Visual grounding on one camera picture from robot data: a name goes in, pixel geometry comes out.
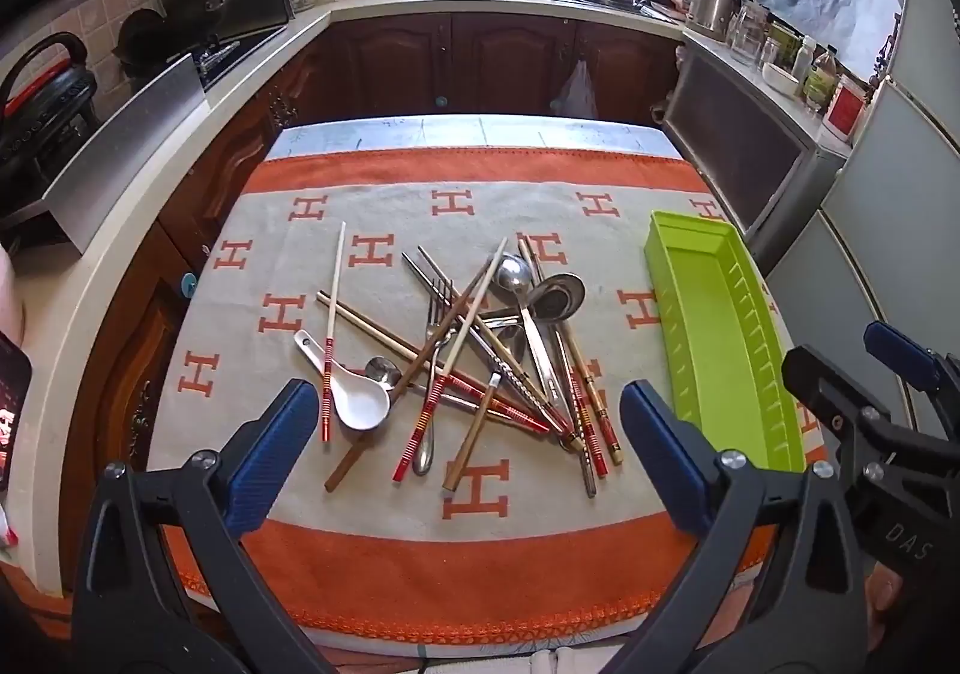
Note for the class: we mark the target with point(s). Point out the dark phone red screen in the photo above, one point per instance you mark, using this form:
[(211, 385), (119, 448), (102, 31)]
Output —
[(13, 419)]

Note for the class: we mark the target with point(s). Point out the green label bottle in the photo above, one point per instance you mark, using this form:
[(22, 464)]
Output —
[(819, 82)]

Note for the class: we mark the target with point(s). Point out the slim steel spoon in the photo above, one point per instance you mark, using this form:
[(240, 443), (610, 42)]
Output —
[(510, 342)]

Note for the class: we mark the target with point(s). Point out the glass jar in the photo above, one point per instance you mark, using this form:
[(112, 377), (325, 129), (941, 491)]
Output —
[(748, 33)]

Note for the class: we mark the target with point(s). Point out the red box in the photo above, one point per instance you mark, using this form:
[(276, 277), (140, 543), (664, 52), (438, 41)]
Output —
[(844, 108)]

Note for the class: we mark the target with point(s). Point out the round steel spoon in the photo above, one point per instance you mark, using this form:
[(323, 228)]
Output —
[(559, 299)]

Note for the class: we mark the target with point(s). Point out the white ceramic spoon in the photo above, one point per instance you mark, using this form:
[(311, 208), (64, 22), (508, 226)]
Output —
[(360, 404)]

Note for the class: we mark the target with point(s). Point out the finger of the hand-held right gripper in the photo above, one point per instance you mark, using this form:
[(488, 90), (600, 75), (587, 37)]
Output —
[(817, 382), (900, 353)]

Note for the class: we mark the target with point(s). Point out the orange and beige printed blanket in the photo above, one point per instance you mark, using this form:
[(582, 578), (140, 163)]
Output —
[(450, 569)]

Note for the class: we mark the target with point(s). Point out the white plastic bag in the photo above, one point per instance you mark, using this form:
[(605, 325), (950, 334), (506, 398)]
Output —
[(576, 91)]

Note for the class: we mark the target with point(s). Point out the dark brown wooden chopstick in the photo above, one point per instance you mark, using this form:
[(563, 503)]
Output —
[(350, 458)]

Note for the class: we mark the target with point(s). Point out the person's right hand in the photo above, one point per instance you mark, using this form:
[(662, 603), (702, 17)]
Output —
[(885, 599)]

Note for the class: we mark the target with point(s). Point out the short brown wooden chopstick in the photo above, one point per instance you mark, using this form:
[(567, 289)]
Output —
[(472, 430)]

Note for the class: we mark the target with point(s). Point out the brown wooden kitchen cabinets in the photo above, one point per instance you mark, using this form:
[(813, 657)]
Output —
[(390, 67)]

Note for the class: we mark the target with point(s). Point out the small steel spoon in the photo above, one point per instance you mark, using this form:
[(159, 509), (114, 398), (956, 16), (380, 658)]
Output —
[(384, 374)]

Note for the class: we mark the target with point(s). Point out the steel splash panel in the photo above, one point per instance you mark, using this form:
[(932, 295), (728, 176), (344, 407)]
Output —
[(127, 142)]

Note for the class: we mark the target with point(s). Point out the white bowl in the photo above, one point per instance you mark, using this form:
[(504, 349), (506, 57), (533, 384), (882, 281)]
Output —
[(780, 80)]

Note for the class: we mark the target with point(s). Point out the green plastic utensil tray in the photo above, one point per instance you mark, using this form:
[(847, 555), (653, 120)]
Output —
[(697, 314)]

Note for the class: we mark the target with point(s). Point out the grey refrigerator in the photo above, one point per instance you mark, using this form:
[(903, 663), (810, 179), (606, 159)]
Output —
[(885, 194)]

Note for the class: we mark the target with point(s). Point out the light wooden chopstick striped end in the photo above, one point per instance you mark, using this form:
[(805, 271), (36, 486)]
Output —
[(367, 320), (362, 328)]

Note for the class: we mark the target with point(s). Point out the oval steel spoon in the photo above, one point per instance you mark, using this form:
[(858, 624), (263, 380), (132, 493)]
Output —
[(516, 273)]

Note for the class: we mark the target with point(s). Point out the bamboo chopstick red bands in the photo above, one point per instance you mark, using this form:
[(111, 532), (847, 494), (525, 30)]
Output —
[(581, 412), (593, 397)]

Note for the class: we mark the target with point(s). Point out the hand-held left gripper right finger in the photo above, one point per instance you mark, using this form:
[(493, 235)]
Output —
[(664, 453)]

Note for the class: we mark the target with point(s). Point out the steel fork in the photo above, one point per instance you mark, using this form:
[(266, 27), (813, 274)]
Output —
[(426, 460)]

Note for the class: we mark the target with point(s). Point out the white kitchen countertop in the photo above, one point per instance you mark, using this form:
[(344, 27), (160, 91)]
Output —
[(82, 299)]

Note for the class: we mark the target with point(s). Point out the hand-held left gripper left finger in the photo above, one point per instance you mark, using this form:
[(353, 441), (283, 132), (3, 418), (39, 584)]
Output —
[(274, 453)]

